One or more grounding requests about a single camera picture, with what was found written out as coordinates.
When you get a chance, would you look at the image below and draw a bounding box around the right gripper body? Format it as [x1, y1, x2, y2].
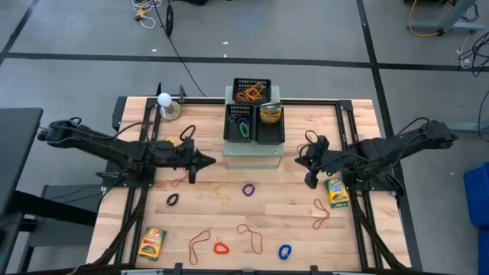
[305, 149, 347, 189]

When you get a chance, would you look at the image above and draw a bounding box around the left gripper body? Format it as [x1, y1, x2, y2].
[173, 149, 199, 185]

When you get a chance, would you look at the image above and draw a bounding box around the black slotted plastic basket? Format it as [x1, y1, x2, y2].
[223, 103, 256, 144]
[232, 77, 272, 107]
[254, 105, 287, 145]

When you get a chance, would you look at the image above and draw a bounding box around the yellow rubber band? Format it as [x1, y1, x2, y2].
[244, 83, 265, 101]
[213, 183, 231, 205]
[239, 88, 257, 103]

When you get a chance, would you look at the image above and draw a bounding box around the black desk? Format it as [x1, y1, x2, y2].
[0, 107, 99, 275]

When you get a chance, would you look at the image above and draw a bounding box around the grey desk foot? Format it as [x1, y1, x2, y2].
[410, 0, 485, 34]

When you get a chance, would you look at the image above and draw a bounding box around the pale green perforated metal riser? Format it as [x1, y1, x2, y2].
[222, 84, 285, 170]

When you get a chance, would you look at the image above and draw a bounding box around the white bulb wooden base lamp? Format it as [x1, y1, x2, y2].
[157, 92, 183, 121]

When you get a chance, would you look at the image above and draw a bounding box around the blue plastic bin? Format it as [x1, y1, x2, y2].
[478, 228, 489, 275]
[463, 162, 489, 228]

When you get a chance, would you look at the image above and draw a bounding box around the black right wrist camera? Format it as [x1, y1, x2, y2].
[315, 135, 331, 154]

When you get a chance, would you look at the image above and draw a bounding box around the black frame bracket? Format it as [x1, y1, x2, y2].
[384, 173, 406, 198]

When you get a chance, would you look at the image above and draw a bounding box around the black floor cable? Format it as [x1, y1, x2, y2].
[151, 0, 208, 98]

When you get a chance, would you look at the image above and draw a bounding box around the black strap loop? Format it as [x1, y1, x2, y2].
[165, 3, 175, 38]

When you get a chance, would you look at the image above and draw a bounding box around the white and yellow cable bundle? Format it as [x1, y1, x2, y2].
[131, 0, 158, 30]

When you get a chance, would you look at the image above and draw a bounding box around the yellow floor cable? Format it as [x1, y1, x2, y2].
[407, 0, 446, 38]

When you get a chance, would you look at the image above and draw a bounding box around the black cable tangle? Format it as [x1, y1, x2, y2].
[458, 30, 489, 77]

